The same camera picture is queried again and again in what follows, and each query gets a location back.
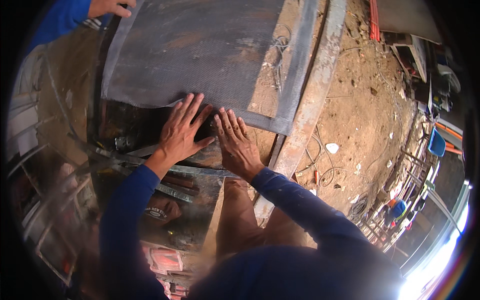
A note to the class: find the person's left hand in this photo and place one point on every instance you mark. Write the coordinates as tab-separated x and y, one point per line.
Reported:
179	138

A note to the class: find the person's right hand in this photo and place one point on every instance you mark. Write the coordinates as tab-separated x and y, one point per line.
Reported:
237	150

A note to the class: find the heap of grey steel bars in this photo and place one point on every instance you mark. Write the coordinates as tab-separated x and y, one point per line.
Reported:
131	161

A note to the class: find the person's legs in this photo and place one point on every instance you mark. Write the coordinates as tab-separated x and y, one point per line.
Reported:
240	217

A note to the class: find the brown cap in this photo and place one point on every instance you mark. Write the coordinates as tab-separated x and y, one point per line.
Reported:
163	212

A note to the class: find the white paper scrap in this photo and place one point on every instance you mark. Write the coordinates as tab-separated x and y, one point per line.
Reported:
332	147

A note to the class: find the rusty steel beam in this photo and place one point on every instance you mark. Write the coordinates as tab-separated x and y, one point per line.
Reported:
318	86

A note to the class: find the red brick stack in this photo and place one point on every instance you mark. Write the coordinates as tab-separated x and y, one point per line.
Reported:
165	260

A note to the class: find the person's body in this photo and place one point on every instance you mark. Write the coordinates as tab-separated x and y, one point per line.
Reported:
292	273

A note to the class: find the bundle of orange pipes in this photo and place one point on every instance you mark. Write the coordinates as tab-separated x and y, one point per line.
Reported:
374	18

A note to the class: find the blue plastic chair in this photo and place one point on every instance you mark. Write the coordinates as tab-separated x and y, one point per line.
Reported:
437	142

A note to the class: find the cluttered work table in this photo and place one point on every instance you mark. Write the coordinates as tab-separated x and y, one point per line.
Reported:
416	52

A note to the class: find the long orange pipes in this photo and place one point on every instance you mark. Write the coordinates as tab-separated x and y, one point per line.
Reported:
450	135

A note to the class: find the grey metal frame rack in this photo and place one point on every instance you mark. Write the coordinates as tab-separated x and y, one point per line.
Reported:
41	176

